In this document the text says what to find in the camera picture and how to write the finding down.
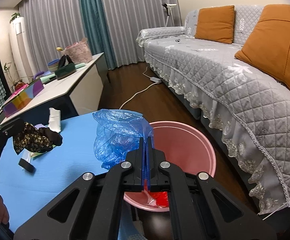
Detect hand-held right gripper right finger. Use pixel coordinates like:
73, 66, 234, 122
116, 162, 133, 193
147, 136, 277, 240

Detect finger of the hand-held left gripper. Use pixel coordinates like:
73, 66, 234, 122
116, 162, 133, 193
0, 118, 25, 140

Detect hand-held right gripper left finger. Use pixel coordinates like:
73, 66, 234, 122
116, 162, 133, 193
13, 136, 145, 240

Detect black floral patterned bag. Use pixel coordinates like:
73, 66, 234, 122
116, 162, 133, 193
12, 121, 63, 155

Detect blue plastic bag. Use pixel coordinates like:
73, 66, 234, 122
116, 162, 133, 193
92, 109, 155, 172

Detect pink plastic basin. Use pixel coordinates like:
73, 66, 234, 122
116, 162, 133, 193
123, 121, 217, 213

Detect large red plastic bag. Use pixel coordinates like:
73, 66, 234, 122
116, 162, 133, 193
150, 191, 170, 207

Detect black plastic piece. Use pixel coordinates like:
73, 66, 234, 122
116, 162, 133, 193
18, 158, 36, 173

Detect white paper bag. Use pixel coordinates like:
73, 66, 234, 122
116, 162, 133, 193
48, 107, 61, 133

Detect colourful tin box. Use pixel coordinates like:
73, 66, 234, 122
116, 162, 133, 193
2, 79, 45, 118

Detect thin bamboo plant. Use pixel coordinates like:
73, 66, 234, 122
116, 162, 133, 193
3, 62, 33, 85

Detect white-topped coffee table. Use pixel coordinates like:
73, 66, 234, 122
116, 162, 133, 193
0, 52, 109, 130

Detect stack of pastel bowls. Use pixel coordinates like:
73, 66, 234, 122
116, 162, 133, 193
47, 59, 60, 73

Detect dark green bowl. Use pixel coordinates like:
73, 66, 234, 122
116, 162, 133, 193
54, 64, 76, 80

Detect white standing air conditioner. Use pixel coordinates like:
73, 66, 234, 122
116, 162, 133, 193
8, 16, 35, 80

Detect grey quilted sofa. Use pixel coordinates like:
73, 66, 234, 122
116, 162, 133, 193
136, 4, 290, 215

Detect pink lace basket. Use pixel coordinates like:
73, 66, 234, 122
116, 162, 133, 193
63, 38, 93, 64

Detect grey curtain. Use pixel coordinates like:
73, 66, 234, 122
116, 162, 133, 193
18, 0, 90, 63
98, 0, 180, 68

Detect teal curtain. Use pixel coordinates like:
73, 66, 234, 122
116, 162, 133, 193
77, 0, 118, 68

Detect orange cushion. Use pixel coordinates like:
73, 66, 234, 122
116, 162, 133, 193
194, 5, 235, 44
235, 4, 290, 103

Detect white floor lamp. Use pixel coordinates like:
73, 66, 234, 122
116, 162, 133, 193
162, 2, 178, 28

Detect white power strip with cable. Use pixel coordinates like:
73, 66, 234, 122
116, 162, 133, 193
120, 67, 162, 110

